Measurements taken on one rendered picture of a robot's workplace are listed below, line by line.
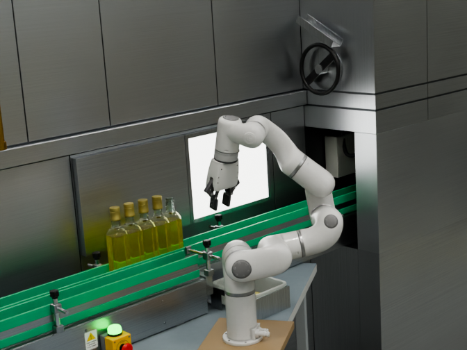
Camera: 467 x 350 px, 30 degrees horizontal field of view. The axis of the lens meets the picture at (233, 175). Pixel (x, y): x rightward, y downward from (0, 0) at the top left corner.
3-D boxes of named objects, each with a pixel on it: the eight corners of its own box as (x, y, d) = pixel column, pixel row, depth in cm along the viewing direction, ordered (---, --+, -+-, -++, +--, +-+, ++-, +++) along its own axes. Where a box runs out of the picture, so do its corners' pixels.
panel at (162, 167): (266, 198, 356) (262, 117, 349) (271, 199, 354) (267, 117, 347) (80, 255, 297) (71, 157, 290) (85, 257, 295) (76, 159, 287)
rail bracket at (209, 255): (192, 267, 307) (189, 233, 304) (224, 277, 295) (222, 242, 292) (185, 269, 305) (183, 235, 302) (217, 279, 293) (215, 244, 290)
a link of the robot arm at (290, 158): (288, 182, 264) (233, 140, 263) (295, 167, 276) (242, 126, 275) (304, 162, 261) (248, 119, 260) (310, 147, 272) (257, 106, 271)
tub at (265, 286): (246, 292, 317) (244, 269, 315) (291, 305, 301) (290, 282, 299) (210, 305, 306) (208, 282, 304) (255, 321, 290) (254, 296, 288)
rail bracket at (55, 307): (62, 329, 261) (57, 287, 258) (75, 335, 256) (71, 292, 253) (50, 333, 259) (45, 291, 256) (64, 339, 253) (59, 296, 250)
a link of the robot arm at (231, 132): (269, 119, 267) (263, 130, 258) (265, 151, 271) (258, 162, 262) (222, 110, 269) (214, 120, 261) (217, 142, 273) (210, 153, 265)
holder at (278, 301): (235, 289, 321) (234, 269, 319) (290, 307, 301) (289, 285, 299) (201, 303, 310) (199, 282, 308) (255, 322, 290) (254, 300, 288)
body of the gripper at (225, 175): (229, 147, 276) (226, 179, 281) (206, 153, 269) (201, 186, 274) (246, 155, 271) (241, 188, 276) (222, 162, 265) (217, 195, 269)
